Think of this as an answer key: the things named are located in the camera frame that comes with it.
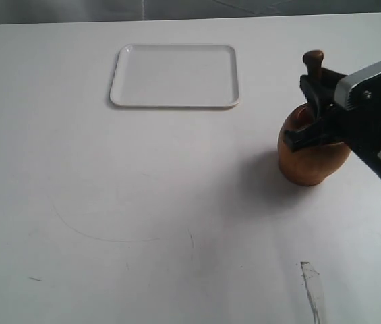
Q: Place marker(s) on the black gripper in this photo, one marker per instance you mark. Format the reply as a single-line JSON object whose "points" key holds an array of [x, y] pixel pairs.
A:
{"points": [[359, 128]]}

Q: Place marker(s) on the brown wooden pestle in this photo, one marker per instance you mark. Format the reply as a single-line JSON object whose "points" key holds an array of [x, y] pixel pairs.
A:
{"points": [[313, 61]]}

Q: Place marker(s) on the brown wooden pot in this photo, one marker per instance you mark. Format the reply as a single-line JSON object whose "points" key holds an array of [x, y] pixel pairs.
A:
{"points": [[309, 166]]}

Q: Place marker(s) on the white rectangular tray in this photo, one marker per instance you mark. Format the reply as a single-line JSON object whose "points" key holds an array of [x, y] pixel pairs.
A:
{"points": [[176, 76]]}

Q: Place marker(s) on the clear tape strip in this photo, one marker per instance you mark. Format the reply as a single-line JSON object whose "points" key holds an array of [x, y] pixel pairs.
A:
{"points": [[315, 293]]}

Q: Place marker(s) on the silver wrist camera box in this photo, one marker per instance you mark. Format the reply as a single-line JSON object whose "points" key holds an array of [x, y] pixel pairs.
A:
{"points": [[364, 84]]}

